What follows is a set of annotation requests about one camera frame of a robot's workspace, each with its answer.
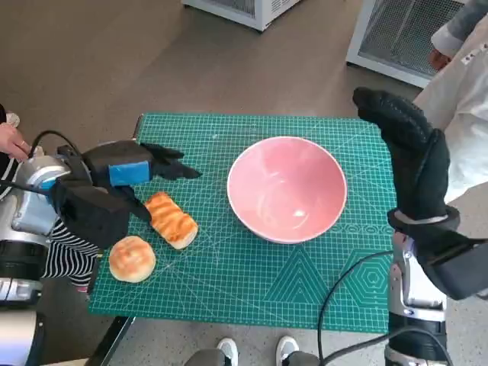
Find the long striped toy bread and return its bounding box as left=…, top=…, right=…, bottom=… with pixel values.
left=144, top=191, right=199, bottom=251

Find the black camera cable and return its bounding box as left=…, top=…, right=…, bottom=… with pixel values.
left=27, top=130, right=83, bottom=158

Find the left bare black robot hand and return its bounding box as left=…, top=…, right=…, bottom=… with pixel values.
left=82, top=139, right=203, bottom=230

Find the person's grey leg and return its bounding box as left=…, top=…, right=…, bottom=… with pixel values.
left=185, top=348, right=226, bottom=366
left=284, top=350, right=321, bottom=366

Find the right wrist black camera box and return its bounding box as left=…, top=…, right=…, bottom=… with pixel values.
left=413, top=224, right=488, bottom=301

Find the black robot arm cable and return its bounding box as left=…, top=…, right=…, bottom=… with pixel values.
left=0, top=181, right=53, bottom=194
left=316, top=249, right=454, bottom=366

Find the green cutting mat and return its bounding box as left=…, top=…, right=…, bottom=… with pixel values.
left=87, top=111, right=400, bottom=335

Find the person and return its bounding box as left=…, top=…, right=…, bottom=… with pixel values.
left=413, top=0, right=488, bottom=205
left=0, top=102, right=101, bottom=293

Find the black table frame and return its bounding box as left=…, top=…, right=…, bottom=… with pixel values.
left=91, top=316, right=135, bottom=366

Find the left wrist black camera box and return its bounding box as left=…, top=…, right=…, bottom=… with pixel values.
left=51, top=178, right=131, bottom=251

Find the round toy bread bun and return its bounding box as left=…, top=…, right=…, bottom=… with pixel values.
left=108, top=235, right=156, bottom=284

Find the person's hand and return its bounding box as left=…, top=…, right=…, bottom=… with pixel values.
left=0, top=121, right=34, bottom=160
left=429, top=47, right=453, bottom=72

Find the white mesh cabinet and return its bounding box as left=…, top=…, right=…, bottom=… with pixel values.
left=345, top=0, right=470, bottom=88
left=181, top=0, right=302, bottom=32

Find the pink bowl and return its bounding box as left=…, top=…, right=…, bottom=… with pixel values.
left=226, top=136, right=348, bottom=245

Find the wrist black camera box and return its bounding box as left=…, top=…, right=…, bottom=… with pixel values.
left=51, top=178, right=131, bottom=251
left=413, top=224, right=488, bottom=301

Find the right black gloved robot hand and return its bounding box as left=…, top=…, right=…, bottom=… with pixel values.
left=352, top=86, right=458, bottom=222

